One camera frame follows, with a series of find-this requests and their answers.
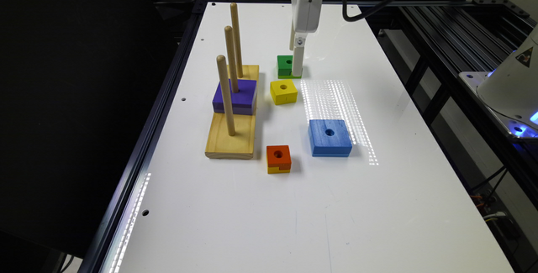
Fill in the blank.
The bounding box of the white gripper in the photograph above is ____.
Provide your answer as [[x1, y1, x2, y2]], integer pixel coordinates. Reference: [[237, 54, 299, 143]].
[[289, 0, 322, 76]]

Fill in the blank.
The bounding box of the yellow square block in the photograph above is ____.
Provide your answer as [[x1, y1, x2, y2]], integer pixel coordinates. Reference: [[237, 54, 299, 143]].
[[270, 79, 298, 105]]

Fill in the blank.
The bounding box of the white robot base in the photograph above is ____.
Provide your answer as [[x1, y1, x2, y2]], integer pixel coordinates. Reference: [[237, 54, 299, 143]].
[[459, 29, 537, 143]]

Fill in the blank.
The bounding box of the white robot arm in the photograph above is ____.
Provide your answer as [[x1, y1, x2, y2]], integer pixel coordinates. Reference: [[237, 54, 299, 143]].
[[290, 0, 323, 77]]

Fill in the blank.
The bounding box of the green square block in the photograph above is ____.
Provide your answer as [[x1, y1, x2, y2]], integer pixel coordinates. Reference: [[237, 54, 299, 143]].
[[277, 55, 301, 79]]

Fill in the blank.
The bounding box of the purple square block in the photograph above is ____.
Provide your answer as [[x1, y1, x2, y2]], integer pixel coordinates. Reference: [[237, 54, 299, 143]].
[[212, 80, 257, 115]]

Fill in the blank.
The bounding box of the blue square block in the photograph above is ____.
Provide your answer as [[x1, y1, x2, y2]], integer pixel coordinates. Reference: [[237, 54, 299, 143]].
[[308, 119, 352, 157]]

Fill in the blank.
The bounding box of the orange and yellow block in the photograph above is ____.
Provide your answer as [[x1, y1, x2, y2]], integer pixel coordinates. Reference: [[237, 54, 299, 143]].
[[266, 145, 292, 174]]

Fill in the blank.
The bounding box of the middle wooden peg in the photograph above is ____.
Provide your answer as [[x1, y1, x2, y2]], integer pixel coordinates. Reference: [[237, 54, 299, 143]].
[[224, 26, 240, 93]]

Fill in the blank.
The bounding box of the wooden peg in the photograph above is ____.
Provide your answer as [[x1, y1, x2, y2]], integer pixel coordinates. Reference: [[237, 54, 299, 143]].
[[216, 55, 235, 136], [230, 3, 243, 78], [224, 26, 240, 93]]

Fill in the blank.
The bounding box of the rear wooden peg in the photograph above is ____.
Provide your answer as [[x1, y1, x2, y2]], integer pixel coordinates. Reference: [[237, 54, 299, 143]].
[[230, 3, 243, 78]]

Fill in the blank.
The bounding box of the front wooden peg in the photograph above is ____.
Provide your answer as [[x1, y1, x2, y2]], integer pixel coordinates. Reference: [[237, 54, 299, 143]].
[[216, 55, 235, 136]]

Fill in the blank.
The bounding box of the wooden peg base board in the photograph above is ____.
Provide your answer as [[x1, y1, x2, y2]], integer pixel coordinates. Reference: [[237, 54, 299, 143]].
[[205, 66, 259, 160]]

